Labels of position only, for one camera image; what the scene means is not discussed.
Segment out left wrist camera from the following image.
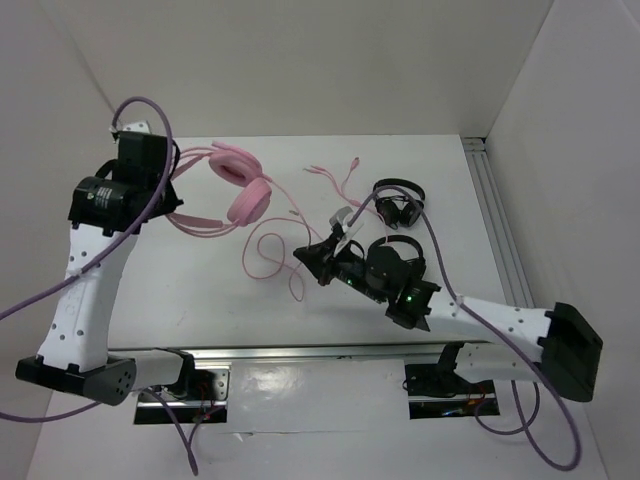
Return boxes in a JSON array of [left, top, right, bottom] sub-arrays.
[[109, 120, 151, 139]]

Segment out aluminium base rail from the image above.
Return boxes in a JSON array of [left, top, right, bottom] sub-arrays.
[[186, 342, 445, 367]]

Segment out black headphones far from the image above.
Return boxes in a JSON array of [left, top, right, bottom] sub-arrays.
[[373, 178, 426, 230]]

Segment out aluminium side rail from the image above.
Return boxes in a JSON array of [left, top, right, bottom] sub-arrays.
[[461, 137, 534, 307]]

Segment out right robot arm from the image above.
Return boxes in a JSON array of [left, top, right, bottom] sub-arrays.
[[293, 234, 603, 402]]

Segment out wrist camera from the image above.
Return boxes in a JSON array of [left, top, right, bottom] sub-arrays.
[[329, 206, 363, 257], [109, 120, 151, 139]]

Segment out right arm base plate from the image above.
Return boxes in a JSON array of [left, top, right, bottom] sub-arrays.
[[402, 364, 500, 420]]

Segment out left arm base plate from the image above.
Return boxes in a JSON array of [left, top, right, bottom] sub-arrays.
[[133, 364, 232, 425]]

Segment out black headphones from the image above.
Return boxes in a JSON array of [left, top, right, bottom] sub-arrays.
[[373, 178, 426, 230], [369, 233, 426, 274]]

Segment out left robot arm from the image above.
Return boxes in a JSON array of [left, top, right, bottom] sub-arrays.
[[15, 131, 198, 406]]

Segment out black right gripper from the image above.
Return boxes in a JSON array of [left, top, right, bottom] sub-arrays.
[[294, 232, 387, 303]]

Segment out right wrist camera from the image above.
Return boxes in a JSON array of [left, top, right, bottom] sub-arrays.
[[329, 206, 363, 257]]

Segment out black headphones near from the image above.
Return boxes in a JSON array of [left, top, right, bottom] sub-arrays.
[[369, 233, 426, 274]]

